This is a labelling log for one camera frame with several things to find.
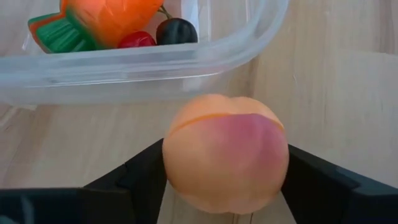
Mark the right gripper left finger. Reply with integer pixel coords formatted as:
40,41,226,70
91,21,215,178
0,138,168,224

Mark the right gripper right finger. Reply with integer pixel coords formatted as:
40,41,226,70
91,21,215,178
281,144,398,224

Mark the peach toy fruit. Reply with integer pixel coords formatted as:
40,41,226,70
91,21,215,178
161,93,290,215

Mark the clear plastic tupperware container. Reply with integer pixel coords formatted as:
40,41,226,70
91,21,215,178
0,0,290,106

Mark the small red toy cherry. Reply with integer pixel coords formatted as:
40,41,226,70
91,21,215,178
117,30,157,49

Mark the orange toy carrot green top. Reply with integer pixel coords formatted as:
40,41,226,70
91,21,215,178
27,0,165,54

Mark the dark toy grape with stem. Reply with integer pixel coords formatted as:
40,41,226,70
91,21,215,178
155,6,199,46

